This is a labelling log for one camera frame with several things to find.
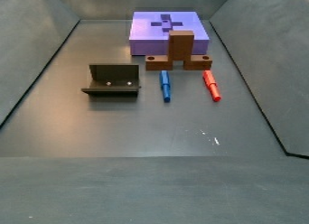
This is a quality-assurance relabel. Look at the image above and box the red peg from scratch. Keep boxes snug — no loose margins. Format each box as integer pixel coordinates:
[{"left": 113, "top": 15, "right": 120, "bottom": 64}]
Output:
[{"left": 203, "top": 70, "right": 220, "bottom": 102}]

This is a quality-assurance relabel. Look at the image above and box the purple board with cross slot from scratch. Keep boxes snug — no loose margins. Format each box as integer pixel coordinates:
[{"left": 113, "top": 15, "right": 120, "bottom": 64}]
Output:
[{"left": 129, "top": 12, "right": 209, "bottom": 56}]

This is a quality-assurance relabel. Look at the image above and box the blue peg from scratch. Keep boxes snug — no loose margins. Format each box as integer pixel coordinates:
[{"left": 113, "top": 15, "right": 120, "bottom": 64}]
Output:
[{"left": 159, "top": 70, "right": 169, "bottom": 102}]

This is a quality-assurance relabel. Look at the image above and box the brown inverted T block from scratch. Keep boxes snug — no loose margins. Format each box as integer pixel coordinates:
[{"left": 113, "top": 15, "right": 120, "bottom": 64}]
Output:
[{"left": 144, "top": 31, "right": 212, "bottom": 70}]

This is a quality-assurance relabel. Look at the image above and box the black angle bracket fixture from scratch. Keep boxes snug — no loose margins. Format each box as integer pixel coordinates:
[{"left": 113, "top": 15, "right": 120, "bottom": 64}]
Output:
[{"left": 81, "top": 63, "right": 140, "bottom": 95}]

